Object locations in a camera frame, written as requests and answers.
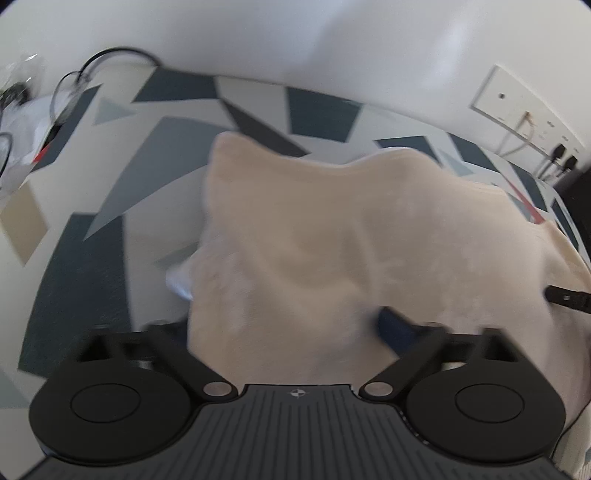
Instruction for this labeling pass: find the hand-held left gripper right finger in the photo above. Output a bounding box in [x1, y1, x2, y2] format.
[358, 307, 521, 402]

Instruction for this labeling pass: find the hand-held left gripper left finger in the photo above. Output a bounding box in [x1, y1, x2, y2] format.
[75, 322, 237, 402]

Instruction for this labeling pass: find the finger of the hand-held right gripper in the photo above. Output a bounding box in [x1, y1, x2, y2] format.
[545, 285, 591, 317]

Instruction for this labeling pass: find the cream fleece blanket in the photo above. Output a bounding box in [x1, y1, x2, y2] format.
[165, 131, 591, 467]

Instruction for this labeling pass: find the geometric patterned table cover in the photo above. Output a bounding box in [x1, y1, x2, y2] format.
[0, 67, 591, 416]

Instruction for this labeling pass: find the white plastic bag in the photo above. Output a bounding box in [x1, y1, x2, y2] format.
[0, 90, 52, 197]

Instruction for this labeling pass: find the white double wall socket plate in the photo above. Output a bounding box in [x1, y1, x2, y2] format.
[538, 121, 585, 162]

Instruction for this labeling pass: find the white cable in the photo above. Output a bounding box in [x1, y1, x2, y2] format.
[498, 113, 536, 158]

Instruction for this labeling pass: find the white wall socket panel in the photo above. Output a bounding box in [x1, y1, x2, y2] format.
[471, 65, 532, 130]

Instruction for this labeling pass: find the looped black cable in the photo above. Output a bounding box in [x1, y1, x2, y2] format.
[48, 45, 163, 139]

